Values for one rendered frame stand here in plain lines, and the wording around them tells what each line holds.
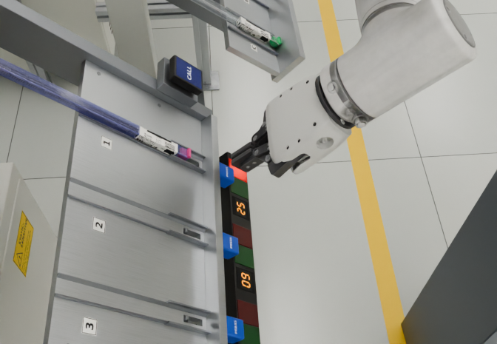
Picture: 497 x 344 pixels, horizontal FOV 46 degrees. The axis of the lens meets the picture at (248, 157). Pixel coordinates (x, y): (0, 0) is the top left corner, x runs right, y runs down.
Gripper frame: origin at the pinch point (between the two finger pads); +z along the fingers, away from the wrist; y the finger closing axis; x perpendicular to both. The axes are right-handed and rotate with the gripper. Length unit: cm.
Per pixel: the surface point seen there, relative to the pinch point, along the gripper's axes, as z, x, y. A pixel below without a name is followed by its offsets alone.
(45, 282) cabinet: 49.3, 2.4, -1.3
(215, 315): 3.9, 3.5, -21.5
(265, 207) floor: 47, -57, 35
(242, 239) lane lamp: 6.4, -4.5, -8.3
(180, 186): 5.5, 7.2, -4.9
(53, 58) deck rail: 8.0, 25.5, 7.9
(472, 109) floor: 0, -104, 66
